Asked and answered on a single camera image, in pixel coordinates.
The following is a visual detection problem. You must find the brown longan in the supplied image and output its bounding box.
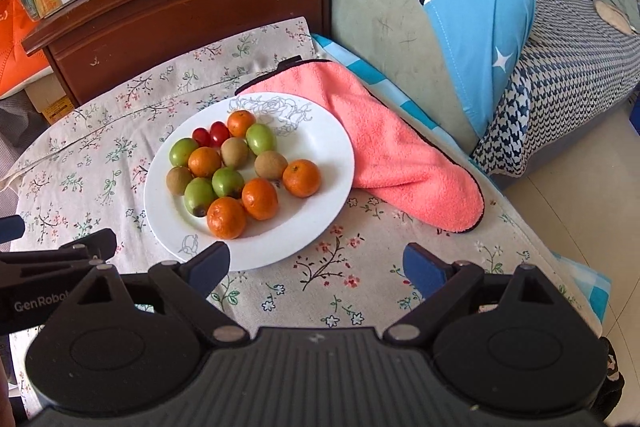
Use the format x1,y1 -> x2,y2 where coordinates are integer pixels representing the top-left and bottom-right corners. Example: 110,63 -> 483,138
220,136 -> 250,169
166,166 -> 194,196
254,150 -> 289,180

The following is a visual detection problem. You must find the houndstooth bed sheet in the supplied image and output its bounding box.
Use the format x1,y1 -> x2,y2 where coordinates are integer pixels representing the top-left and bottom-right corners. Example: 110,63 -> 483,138
472,0 -> 640,178

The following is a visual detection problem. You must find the pink towel with black trim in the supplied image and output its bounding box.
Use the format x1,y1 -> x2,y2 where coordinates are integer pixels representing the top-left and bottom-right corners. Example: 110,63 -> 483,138
235,59 -> 486,235

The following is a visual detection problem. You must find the blue cartoon print blanket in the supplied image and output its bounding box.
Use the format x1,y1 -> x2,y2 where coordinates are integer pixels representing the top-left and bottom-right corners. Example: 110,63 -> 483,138
280,0 -> 538,138

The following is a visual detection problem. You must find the black star print cloth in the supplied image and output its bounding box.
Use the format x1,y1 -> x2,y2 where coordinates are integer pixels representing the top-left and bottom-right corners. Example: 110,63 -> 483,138
595,337 -> 626,408

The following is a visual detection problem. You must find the dark wooden cabinet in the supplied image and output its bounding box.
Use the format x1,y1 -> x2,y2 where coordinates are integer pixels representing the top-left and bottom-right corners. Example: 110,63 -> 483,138
21,0 -> 346,108

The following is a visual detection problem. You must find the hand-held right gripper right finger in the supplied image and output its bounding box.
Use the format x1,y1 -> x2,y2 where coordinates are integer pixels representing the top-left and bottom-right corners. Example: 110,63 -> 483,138
384,243 -> 563,349

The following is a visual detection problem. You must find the grey-green padded cushion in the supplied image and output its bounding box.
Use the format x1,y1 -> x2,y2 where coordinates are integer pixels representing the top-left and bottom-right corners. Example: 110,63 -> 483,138
330,0 -> 481,152

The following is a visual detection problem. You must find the orange and white box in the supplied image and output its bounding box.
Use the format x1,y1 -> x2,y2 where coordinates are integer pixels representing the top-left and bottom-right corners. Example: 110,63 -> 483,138
0,0 -> 52,100

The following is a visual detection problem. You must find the green jujube with dark spot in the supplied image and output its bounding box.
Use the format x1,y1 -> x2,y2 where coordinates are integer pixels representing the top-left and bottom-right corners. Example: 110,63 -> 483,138
184,177 -> 218,218

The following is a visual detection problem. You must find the white plate with grey flowers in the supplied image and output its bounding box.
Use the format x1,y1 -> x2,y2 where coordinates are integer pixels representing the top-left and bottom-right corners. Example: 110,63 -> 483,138
144,92 -> 356,272

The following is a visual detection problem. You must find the orange mandarin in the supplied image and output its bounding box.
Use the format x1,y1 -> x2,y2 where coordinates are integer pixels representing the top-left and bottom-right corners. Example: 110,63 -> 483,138
282,159 -> 322,198
227,110 -> 257,138
206,197 -> 248,240
188,146 -> 223,179
242,178 -> 279,222

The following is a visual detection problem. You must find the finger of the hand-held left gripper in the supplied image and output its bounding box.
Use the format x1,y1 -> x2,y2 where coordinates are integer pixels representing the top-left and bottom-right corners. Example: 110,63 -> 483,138
0,215 -> 26,244
0,228 -> 119,336

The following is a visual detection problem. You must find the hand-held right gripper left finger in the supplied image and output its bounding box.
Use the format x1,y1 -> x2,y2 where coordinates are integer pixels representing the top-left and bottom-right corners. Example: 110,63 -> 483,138
75,241 -> 248,349

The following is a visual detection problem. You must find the yellow cardboard box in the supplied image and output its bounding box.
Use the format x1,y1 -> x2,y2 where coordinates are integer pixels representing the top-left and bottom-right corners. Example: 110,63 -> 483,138
25,76 -> 77,125

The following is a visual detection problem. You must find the grey waffle cloth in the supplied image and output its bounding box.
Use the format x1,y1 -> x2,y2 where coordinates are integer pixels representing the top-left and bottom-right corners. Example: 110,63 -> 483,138
0,94 -> 51,142

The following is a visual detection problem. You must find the floral cloth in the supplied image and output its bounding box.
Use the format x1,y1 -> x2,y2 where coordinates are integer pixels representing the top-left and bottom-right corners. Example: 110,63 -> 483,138
0,16 -> 603,413

